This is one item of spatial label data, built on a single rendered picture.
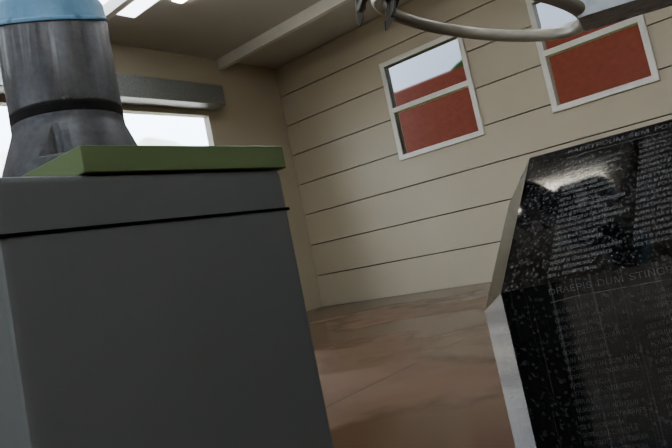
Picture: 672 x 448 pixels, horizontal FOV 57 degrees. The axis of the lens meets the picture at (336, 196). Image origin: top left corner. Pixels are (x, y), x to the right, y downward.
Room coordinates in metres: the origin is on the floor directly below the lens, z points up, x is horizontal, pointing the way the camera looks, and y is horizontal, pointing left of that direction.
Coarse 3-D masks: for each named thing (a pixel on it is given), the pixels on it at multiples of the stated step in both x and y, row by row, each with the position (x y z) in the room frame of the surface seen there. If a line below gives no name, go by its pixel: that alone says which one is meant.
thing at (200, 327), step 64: (0, 192) 0.58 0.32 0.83; (64, 192) 0.63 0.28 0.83; (128, 192) 0.69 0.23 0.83; (192, 192) 0.76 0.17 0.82; (256, 192) 0.84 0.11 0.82; (0, 256) 0.58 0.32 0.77; (64, 256) 0.62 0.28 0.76; (128, 256) 0.68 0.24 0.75; (192, 256) 0.75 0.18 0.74; (256, 256) 0.83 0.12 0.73; (0, 320) 0.59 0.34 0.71; (64, 320) 0.62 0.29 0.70; (128, 320) 0.67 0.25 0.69; (192, 320) 0.73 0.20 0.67; (256, 320) 0.81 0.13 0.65; (0, 384) 0.60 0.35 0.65; (64, 384) 0.61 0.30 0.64; (128, 384) 0.66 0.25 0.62; (192, 384) 0.72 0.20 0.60; (256, 384) 0.79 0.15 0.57; (320, 384) 0.89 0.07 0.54
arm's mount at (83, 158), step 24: (48, 168) 0.70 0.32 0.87; (72, 168) 0.66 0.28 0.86; (96, 168) 0.66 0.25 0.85; (120, 168) 0.68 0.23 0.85; (144, 168) 0.71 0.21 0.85; (168, 168) 0.73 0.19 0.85; (192, 168) 0.76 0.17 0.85; (216, 168) 0.79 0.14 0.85; (240, 168) 0.83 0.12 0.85; (264, 168) 0.86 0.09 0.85
